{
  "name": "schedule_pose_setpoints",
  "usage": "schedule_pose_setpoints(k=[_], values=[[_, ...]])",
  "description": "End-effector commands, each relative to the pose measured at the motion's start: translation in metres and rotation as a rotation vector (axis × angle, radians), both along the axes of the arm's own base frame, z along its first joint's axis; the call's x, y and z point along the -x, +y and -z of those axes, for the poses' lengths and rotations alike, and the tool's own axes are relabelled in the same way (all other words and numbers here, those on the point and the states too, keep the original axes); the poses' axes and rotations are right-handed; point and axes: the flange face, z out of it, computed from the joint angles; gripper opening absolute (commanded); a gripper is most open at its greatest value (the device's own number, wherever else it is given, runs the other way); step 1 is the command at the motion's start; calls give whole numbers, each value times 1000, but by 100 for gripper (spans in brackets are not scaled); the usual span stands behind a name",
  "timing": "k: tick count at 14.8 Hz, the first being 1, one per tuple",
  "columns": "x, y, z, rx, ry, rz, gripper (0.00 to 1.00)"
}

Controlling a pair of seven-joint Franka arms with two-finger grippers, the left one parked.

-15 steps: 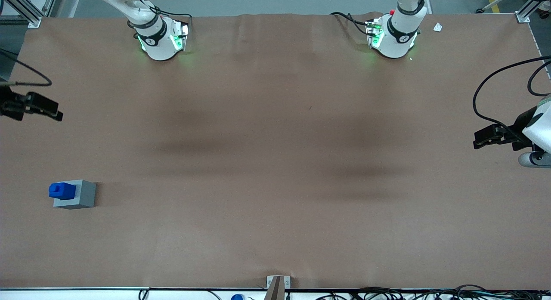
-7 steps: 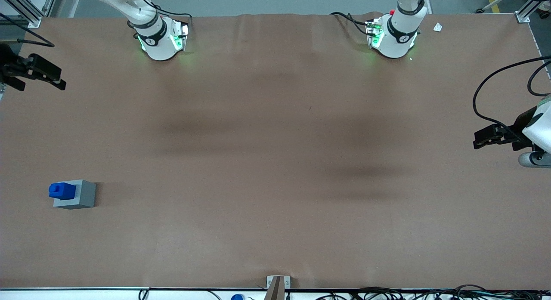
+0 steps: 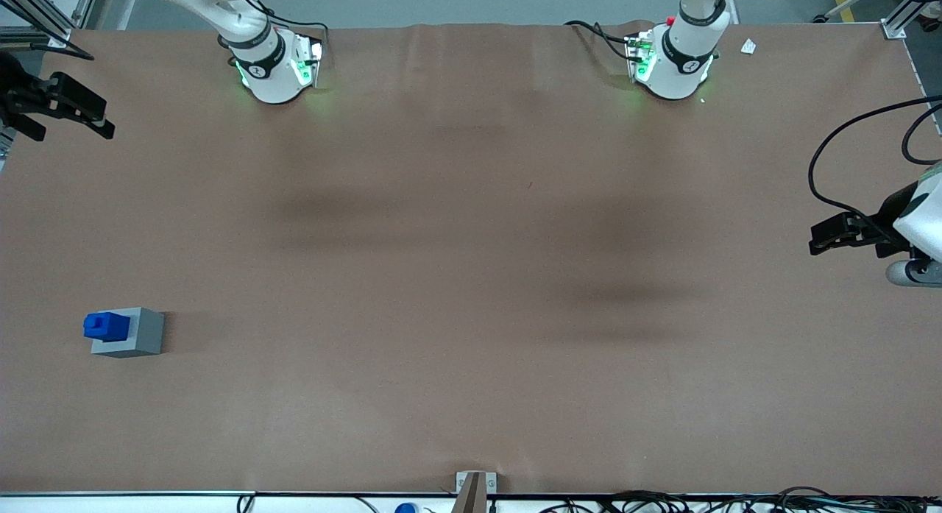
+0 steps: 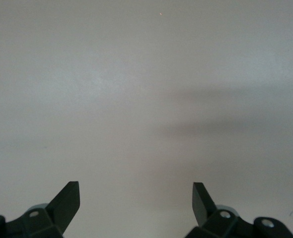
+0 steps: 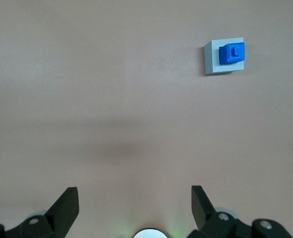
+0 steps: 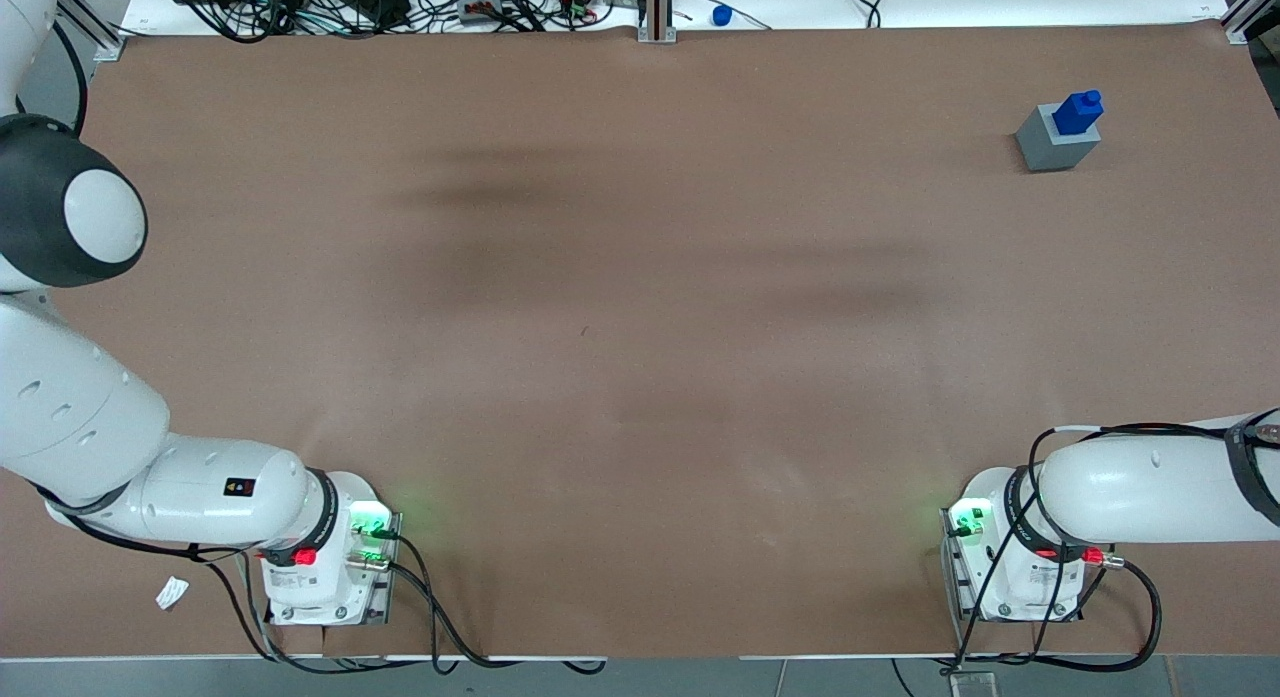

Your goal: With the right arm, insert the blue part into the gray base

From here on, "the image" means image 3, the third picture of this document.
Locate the gray square base block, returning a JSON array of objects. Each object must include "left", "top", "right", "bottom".
[{"left": 91, "top": 307, "right": 165, "bottom": 359}]

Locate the aluminium frame upright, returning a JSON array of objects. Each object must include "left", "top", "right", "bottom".
[{"left": 71, "top": 0, "right": 118, "bottom": 29}]

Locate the thin black looped cable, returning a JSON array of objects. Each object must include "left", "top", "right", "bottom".
[{"left": 901, "top": 103, "right": 942, "bottom": 166}]

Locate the black left arm base cable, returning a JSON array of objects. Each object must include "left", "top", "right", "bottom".
[{"left": 564, "top": 20, "right": 635, "bottom": 62}]

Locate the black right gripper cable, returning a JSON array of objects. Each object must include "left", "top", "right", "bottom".
[{"left": 0, "top": 0, "right": 95, "bottom": 62}]

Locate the white stand leg with caster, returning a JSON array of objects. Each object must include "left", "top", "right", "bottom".
[{"left": 812, "top": 0, "right": 884, "bottom": 24}]

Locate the black cable tangle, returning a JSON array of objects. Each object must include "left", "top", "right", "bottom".
[{"left": 537, "top": 487, "right": 942, "bottom": 513}]

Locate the aluminium frame profile with bracket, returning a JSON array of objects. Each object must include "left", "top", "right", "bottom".
[{"left": 0, "top": 0, "right": 72, "bottom": 49}]

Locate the thick black looped cable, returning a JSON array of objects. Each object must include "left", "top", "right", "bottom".
[{"left": 808, "top": 95, "right": 942, "bottom": 238}]

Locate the black arm base cable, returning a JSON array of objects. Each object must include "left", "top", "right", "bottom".
[
  {"left": 564, "top": 20, "right": 635, "bottom": 62},
  {"left": 232, "top": 0, "right": 330, "bottom": 57}
]

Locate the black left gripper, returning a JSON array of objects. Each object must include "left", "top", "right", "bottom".
[{"left": 810, "top": 180, "right": 921, "bottom": 258}]

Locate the metal table edge bracket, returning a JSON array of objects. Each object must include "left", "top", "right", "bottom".
[{"left": 456, "top": 471, "right": 498, "bottom": 495}]

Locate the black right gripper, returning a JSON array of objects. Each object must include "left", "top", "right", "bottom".
[{"left": 0, "top": 53, "right": 116, "bottom": 141}]

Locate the black right arm base cable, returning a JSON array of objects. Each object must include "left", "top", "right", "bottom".
[{"left": 232, "top": 0, "right": 330, "bottom": 57}]

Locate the aluminium corner profile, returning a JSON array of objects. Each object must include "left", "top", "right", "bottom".
[{"left": 881, "top": 0, "right": 942, "bottom": 40}]

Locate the blue plastic part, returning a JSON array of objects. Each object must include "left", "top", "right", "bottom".
[{"left": 83, "top": 311, "right": 132, "bottom": 343}]

